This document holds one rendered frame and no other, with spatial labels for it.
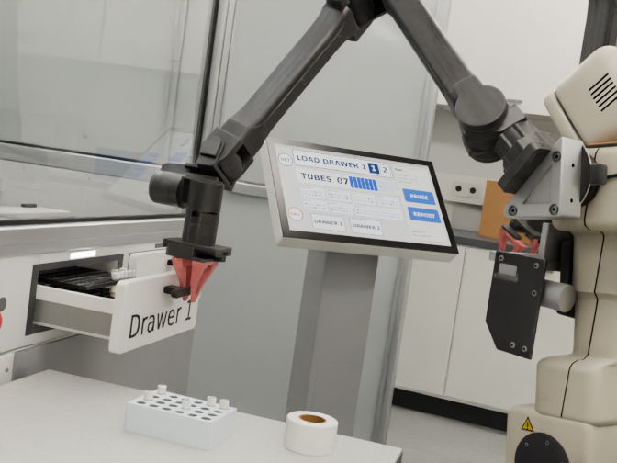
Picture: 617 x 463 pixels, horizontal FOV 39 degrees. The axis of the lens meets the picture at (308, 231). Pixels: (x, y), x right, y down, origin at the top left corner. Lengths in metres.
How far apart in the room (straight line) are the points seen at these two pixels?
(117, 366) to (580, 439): 0.86
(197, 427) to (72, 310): 0.35
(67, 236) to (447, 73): 0.67
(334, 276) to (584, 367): 1.05
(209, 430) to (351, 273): 1.24
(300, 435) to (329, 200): 1.14
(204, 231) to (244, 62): 1.88
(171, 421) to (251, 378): 2.11
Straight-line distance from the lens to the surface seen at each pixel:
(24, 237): 1.38
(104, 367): 1.69
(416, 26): 1.51
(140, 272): 1.70
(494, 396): 4.33
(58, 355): 1.53
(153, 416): 1.18
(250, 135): 1.48
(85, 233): 1.53
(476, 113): 1.34
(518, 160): 1.28
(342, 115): 3.10
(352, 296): 2.35
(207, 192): 1.44
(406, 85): 3.05
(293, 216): 2.16
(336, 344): 2.36
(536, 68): 4.62
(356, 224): 2.24
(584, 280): 1.43
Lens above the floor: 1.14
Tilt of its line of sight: 4 degrees down
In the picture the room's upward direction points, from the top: 8 degrees clockwise
